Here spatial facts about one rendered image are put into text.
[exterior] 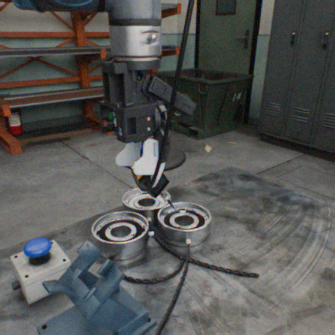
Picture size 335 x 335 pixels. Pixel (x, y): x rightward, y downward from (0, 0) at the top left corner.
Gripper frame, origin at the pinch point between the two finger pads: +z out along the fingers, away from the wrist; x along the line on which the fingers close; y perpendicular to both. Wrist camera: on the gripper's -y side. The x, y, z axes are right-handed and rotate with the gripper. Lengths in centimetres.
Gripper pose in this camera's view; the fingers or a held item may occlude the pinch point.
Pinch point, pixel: (150, 176)
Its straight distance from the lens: 56.9
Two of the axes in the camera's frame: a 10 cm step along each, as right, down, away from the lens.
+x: 6.6, 3.1, -6.8
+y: -7.5, 2.7, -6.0
